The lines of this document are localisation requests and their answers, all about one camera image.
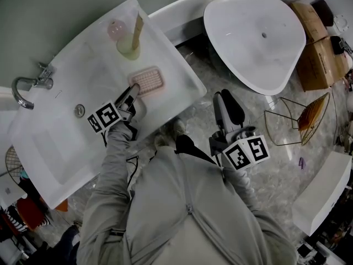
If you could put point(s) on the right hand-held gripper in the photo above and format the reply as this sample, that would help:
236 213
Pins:
242 148

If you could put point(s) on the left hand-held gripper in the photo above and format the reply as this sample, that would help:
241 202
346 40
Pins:
106 116

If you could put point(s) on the pink soap dish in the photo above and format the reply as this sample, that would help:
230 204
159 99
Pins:
150 81

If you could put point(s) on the white ceramic sink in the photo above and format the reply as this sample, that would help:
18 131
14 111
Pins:
69 73

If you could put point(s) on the person's left forearm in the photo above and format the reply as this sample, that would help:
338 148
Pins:
113 164

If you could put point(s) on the person's right forearm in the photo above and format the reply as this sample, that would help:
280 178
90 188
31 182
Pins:
245 186

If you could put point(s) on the metal sink drain plug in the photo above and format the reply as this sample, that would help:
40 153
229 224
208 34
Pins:
79 110

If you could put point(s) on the pale green cup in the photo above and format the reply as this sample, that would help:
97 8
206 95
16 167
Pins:
127 48

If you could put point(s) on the person's right shoe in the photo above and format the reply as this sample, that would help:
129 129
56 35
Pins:
179 126

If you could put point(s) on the person's shoe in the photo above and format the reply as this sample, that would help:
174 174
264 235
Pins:
179 126
164 140

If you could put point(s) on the person's left shoe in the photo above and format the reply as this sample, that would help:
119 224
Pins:
164 140

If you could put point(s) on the wooden toothbrush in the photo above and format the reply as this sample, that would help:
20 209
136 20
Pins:
137 32

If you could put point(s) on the white freestanding bathtub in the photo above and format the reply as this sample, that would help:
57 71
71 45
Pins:
253 40

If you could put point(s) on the chrome faucet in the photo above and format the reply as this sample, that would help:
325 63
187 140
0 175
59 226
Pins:
26 88

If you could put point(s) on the large cardboard box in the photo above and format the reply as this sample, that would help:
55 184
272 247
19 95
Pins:
320 62

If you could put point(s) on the person's grey jacket torso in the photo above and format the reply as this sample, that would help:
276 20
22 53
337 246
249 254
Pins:
187 208

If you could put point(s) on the small cardboard box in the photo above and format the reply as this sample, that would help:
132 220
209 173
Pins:
309 21

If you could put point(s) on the white rectangular cabinet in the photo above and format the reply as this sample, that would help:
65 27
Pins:
322 195

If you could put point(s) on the black round stool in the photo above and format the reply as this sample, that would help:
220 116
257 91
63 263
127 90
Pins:
323 11

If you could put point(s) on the orange plastic stool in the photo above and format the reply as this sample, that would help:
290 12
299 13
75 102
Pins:
30 212

